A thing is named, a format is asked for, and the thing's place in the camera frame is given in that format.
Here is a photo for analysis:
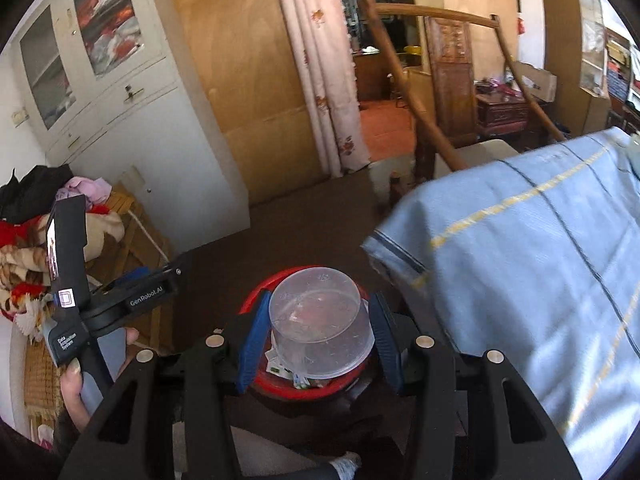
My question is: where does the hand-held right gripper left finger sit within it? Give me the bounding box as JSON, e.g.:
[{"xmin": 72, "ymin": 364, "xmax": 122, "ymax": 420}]
[{"xmin": 57, "ymin": 295, "xmax": 273, "ymax": 480}]

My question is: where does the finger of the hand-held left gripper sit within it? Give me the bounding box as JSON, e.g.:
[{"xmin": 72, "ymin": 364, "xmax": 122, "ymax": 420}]
[{"xmin": 90, "ymin": 266, "xmax": 151, "ymax": 295}]

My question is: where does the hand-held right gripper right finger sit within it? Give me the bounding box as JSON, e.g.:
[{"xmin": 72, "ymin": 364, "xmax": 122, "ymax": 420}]
[{"xmin": 367, "ymin": 291, "xmax": 583, "ymax": 480}]

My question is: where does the red plastic basket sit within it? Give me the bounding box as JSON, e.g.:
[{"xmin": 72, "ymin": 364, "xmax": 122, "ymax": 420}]
[{"xmin": 239, "ymin": 271, "xmax": 373, "ymax": 401}]

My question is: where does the person's left forearm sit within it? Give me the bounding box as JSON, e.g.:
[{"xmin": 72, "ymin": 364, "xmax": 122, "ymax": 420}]
[{"xmin": 20, "ymin": 405, "xmax": 93, "ymax": 480}]

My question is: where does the person's left hand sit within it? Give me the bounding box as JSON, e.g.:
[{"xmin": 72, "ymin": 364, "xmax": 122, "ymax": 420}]
[{"xmin": 60, "ymin": 327, "xmax": 141, "ymax": 423}]

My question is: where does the pile of clothes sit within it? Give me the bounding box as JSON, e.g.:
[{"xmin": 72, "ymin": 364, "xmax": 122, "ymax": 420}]
[{"xmin": 0, "ymin": 165, "xmax": 126, "ymax": 341}]

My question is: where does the white glass door cabinet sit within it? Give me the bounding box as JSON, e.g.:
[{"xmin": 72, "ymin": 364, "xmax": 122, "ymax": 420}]
[{"xmin": 0, "ymin": 0, "xmax": 251, "ymax": 241}]

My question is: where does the blue checked tablecloth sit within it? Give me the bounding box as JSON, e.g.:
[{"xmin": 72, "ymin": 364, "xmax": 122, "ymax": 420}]
[{"xmin": 360, "ymin": 127, "xmax": 640, "ymax": 471}]

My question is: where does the wooden door panel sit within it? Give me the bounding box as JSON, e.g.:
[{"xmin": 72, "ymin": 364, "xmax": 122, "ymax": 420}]
[{"xmin": 165, "ymin": 0, "xmax": 326, "ymax": 206}]

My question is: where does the dark wooden side table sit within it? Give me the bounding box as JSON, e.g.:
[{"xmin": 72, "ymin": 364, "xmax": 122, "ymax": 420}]
[{"xmin": 475, "ymin": 80, "xmax": 546, "ymax": 136}]

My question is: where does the pink floral curtain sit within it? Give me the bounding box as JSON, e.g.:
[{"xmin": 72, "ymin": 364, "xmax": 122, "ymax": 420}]
[{"xmin": 270, "ymin": 0, "xmax": 372, "ymax": 178}]

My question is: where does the cardboard box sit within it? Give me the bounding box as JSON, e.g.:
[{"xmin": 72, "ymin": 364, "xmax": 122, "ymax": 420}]
[{"xmin": 510, "ymin": 60, "xmax": 558, "ymax": 103}]

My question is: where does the curved wooden armchair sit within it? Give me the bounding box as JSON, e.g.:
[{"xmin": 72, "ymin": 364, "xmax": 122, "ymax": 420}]
[{"xmin": 357, "ymin": 0, "xmax": 568, "ymax": 211}]

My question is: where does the wooden glass door cabinet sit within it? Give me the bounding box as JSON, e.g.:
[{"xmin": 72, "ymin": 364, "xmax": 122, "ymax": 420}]
[{"xmin": 537, "ymin": 0, "xmax": 608, "ymax": 131}]

